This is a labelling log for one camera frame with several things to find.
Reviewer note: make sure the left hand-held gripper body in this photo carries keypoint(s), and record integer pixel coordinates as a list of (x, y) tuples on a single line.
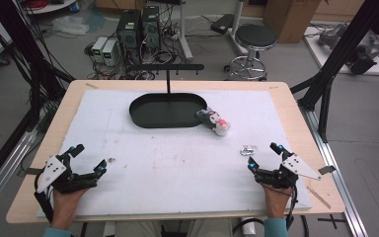
[(51, 169)]

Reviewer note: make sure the black round stool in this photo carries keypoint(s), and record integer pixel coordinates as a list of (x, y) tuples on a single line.
[(256, 37)]

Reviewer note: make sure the grey device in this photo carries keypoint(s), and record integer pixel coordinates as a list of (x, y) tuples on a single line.
[(330, 36)]

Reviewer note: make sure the black device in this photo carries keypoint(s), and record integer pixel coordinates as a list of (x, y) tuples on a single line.
[(363, 57)]

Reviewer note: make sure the black flat box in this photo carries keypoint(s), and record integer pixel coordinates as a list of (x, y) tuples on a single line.
[(222, 23)]

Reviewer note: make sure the white power supply unit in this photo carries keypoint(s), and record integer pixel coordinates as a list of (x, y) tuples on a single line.
[(98, 47), (110, 52)]

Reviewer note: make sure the black computer tower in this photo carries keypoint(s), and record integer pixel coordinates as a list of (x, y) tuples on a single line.
[(129, 33), (150, 26)]

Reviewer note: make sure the white desk leg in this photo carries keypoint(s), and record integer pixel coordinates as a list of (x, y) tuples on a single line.
[(184, 36), (236, 26)]

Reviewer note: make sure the black tape cross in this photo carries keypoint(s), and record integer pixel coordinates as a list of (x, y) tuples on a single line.
[(332, 221)]

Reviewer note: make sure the white floor board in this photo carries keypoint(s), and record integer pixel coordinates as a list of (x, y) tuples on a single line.
[(316, 49)]

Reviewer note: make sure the brown cardboard box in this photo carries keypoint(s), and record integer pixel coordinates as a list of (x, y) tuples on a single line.
[(289, 19)]

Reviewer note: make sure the person's left hand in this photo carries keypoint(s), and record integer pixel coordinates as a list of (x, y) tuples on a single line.
[(66, 205)]

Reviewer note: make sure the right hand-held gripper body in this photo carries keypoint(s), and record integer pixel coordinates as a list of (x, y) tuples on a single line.
[(296, 164)]

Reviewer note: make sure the aluminium rail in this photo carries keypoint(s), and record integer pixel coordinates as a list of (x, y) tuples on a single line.
[(6, 171), (337, 184)]

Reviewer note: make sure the person's right hand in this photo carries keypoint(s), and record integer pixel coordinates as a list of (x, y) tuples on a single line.
[(276, 202)]

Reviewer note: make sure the silver carabiner keyring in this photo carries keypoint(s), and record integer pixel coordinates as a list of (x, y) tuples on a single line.
[(247, 151)]

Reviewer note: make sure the white foam mat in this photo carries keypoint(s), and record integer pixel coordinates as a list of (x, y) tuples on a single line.
[(177, 177)]

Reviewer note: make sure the round white table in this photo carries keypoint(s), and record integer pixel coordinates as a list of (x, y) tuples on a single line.
[(51, 6)]

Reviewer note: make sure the black rack with tray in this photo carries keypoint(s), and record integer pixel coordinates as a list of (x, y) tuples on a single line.
[(164, 113)]

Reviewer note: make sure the black tape piece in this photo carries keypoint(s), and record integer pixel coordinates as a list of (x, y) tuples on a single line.
[(326, 170)]

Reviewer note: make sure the clear plastic bag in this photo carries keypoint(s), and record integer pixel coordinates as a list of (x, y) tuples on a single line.
[(69, 25)]

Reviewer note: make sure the black frame strut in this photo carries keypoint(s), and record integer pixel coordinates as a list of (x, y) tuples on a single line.
[(342, 49), (23, 46)]

